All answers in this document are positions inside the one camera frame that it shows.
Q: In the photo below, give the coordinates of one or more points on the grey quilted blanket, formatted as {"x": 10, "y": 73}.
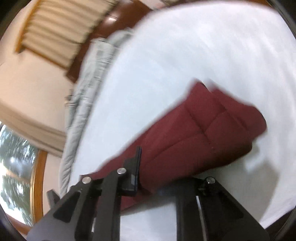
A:
{"x": 95, "y": 65}

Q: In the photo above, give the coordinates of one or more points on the maroon pants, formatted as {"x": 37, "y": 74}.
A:
{"x": 208, "y": 129}

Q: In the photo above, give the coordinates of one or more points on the wooden framed window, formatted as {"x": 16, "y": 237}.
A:
{"x": 22, "y": 176}

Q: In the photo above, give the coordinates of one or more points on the beige curtain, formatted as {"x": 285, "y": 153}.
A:
{"x": 56, "y": 29}

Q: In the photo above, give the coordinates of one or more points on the dark wooden headboard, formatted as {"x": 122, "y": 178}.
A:
{"x": 124, "y": 15}

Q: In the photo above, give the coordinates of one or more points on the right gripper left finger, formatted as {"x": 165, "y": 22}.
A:
{"x": 91, "y": 208}

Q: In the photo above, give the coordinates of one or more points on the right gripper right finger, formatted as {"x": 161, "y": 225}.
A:
{"x": 205, "y": 210}

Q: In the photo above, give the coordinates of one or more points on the white bed sheet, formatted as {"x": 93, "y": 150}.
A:
{"x": 247, "y": 50}

